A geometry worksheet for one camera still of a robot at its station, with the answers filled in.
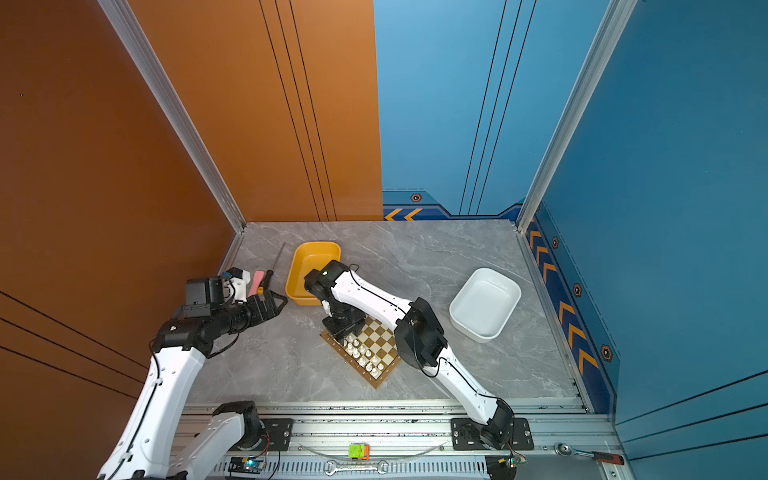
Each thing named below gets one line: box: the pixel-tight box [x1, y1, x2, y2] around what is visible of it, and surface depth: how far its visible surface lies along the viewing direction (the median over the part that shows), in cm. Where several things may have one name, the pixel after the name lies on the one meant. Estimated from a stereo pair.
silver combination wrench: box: [324, 459, 389, 476], surface depth 71 cm
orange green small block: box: [348, 442, 371, 460], surface depth 71 cm
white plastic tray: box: [449, 267, 522, 344], surface depth 98 cm
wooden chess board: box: [320, 315, 402, 389], surface depth 86 cm
